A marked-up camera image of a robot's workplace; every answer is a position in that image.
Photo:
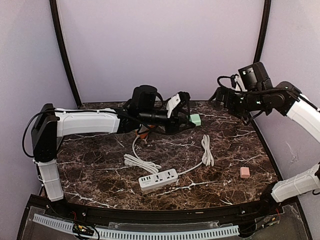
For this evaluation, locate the pink plug adapter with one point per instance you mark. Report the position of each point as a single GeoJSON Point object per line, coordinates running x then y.
{"type": "Point", "coordinates": [245, 172]}

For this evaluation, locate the green plug adapter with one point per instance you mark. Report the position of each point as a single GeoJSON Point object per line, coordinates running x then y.
{"type": "Point", "coordinates": [195, 119]}

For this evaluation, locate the left black frame post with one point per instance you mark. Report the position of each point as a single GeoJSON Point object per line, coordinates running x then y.
{"type": "Point", "coordinates": [63, 52]}

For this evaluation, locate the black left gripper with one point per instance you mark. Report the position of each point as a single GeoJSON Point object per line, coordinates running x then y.
{"type": "Point", "coordinates": [172, 122]}

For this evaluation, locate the black frame post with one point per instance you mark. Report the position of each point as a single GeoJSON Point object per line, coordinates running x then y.
{"type": "Point", "coordinates": [63, 52]}
{"type": "Point", "coordinates": [263, 30]}

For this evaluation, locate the black front table rail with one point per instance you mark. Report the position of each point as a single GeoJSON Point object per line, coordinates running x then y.
{"type": "Point", "coordinates": [239, 213]}

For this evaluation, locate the right black frame post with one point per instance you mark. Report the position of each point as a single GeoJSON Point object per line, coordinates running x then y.
{"type": "Point", "coordinates": [263, 30]}

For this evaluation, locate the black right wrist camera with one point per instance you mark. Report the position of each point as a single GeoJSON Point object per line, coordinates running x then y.
{"type": "Point", "coordinates": [255, 77]}

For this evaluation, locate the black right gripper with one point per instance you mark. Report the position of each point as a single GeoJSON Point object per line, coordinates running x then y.
{"type": "Point", "coordinates": [230, 100]}

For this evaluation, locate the orange power strip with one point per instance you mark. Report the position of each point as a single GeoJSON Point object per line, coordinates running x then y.
{"type": "Point", "coordinates": [142, 134]}

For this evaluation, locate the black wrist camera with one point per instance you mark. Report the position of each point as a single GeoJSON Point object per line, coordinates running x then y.
{"type": "Point", "coordinates": [144, 97]}
{"type": "Point", "coordinates": [255, 77]}

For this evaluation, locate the white power strip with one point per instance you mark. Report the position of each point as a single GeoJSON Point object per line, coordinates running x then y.
{"type": "Point", "coordinates": [157, 180]}

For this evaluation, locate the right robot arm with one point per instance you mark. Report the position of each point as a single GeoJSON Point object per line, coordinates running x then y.
{"type": "Point", "coordinates": [263, 97]}

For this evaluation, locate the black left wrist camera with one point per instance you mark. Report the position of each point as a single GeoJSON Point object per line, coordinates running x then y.
{"type": "Point", "coordinates": [144, 97]}

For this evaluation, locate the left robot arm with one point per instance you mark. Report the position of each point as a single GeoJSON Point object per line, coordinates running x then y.
{"type": "Point", "coordinates": [52, 123]}

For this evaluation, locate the white slotted cable duct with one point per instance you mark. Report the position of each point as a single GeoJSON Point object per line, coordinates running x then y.
{"type": "Point", "coordinates": [126, 231]}

